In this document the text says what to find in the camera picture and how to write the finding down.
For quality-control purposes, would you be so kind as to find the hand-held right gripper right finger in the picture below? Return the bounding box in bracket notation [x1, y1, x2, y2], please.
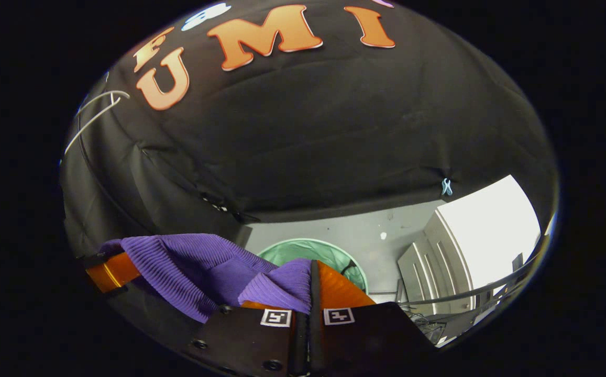
[308, 260, 437, 377]

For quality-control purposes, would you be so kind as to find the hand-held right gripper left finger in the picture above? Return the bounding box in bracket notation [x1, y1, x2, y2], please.
[187, 300, 309, 377]

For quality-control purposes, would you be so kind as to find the green laundry hamper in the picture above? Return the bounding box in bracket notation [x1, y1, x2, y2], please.
[257, 238, 369, 295]

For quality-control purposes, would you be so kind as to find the purple ribbed jacket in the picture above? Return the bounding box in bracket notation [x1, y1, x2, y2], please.
[98, 233, 314, 323]

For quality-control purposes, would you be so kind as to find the white plastic hanger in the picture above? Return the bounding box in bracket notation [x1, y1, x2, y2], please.
[64, 90, 131, 156]

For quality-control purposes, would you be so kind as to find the black clothes rack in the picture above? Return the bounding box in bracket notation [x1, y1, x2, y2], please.
[371, 251, 542, 342]

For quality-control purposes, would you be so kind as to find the black backdrop cloth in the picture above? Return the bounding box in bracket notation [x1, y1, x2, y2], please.
[60, 0, 560, 294]

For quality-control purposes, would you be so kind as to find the white panelled door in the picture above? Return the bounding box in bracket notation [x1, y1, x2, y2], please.
[397, 175, 542, 316]

